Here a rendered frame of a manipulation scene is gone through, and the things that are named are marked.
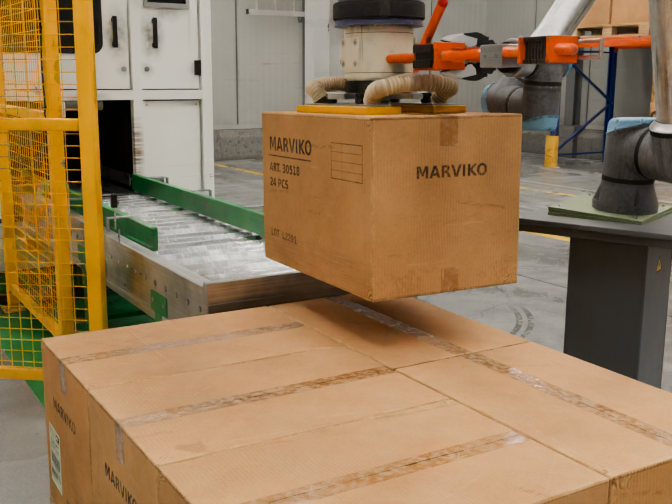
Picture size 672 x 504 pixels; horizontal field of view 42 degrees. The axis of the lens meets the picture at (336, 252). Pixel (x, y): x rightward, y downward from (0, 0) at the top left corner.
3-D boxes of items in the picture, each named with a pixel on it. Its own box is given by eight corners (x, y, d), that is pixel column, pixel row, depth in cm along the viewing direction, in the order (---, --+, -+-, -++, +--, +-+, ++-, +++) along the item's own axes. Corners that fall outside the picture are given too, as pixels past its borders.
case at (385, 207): (264, 257, 243) (261, 111, 236) (388, 245, 262) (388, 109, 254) (372, 302, 191) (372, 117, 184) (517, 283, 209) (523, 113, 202)
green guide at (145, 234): (26, 196, 432) (25, 178, 430) (48, 195, 438) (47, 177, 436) (129, 253, 298) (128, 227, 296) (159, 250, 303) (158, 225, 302)
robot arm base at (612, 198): (608, 198, 275) (611, 167, 273) (668, 208, 263) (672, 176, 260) (580, 207, 261) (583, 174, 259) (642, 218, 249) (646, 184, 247)
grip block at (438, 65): (410, 70, 198) (410, 43, 197) (445, 70, 202) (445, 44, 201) (432, 69, 190) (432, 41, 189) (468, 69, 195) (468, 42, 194)
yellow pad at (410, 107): (358, 111, 236) (358, 92, 235) (389, 110, 241) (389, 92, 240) (433, 114, 207) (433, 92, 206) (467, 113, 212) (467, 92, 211)
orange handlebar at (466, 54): (316, 69, 239) (316, 56, 238) (408, 70, 253) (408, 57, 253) (559, 58, 160) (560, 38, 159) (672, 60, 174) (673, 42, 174)
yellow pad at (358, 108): (296, 112, 227) (295, 93, 226) (329, 112, 232) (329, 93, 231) (365, 115, 198) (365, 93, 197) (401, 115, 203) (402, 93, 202)
